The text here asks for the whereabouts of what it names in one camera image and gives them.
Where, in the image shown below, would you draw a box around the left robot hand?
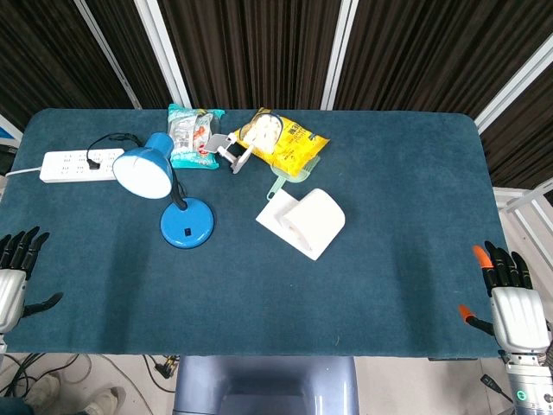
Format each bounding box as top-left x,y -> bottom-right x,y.
0,226 -> 65,335

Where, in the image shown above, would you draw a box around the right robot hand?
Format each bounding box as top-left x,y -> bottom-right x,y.
458,245 -> 552,358

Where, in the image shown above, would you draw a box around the blue desk lamp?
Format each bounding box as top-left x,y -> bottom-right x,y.
111,131 -> 215,249

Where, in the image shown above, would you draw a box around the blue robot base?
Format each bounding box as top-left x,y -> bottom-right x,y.
172,354 -> 360,415

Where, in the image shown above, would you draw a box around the white sneaker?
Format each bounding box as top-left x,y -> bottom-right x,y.
23,373 -> 62,414
79,386 -> 127,415

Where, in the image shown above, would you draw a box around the white power strip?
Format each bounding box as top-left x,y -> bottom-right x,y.
39,148 -> 126,184

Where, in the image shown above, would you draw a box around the black plug on floor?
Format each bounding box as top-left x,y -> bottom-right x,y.
143,354 -> 181,393

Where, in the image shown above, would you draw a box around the teal snack bag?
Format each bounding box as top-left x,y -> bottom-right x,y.
167,103 -> 226,170

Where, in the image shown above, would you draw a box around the teal table cloth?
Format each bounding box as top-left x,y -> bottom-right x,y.
0,107 -> 511,360

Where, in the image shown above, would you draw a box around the green plastic scoop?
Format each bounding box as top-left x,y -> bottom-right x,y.
266,156 -> 321,201

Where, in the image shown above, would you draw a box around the grey white clip tool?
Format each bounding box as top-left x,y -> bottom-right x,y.
202,131 -> 256,175

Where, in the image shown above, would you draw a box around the yellow snack bag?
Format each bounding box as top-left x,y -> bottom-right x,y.
232,106 -> 331,178

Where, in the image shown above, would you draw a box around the black floor cables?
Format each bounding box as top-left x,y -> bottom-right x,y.
0,352 -> 94,398

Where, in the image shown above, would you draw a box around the white power strip cord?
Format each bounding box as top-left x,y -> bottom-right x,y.
4,166 -> 43,178

